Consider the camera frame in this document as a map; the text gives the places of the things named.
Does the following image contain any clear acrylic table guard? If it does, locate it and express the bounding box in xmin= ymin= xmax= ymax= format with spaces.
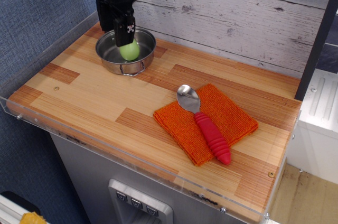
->
xmin=1 ymin=13 xmax=301 ymax=223

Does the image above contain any grey toy fridge cabinet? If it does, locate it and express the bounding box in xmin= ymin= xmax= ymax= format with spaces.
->
xmin=49 ymin=131 xmax=254 ymax=224

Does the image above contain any red handled metal spoon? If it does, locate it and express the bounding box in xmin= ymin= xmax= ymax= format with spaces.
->
xmin=176 ymin=85 xmax=231 ymax=165

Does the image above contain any yellow black object corner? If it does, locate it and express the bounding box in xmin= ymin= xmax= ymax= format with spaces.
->
xmin=19 ymin=212 xmax=47 ymax=224

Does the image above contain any orange folded cloth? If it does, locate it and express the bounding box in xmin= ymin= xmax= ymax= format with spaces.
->
xmin=154 ymin=84 xmax=258 ymax=166

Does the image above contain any white toy sink unit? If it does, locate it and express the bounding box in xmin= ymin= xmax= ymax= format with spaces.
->
xmin=287 ymin=69 xmax=337 ymax=184

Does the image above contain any green plastic pear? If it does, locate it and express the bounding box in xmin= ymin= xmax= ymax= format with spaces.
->
xmin=119 ymin=39 xmax=140 ymax=61

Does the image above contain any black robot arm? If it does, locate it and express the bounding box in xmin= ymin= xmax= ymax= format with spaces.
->
xmin=96 ymin=0 xmax=137 ymax=47

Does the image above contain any stainless steel pot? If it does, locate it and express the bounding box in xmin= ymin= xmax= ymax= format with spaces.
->
xmin=96 ymin=28 xmax=156 ymax=76

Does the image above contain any silver dispenser button panel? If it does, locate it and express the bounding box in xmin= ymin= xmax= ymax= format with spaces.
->
xmin=108 ymin=179 xmax=174 ymax=223

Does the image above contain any black right frame post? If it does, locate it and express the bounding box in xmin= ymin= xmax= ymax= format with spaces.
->
xmin=294 ymin=0 xmax=337 ymax=101

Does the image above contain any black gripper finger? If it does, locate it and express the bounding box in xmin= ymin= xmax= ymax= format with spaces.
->
xmin=114 ymin=15 xmax=136 ymax=47

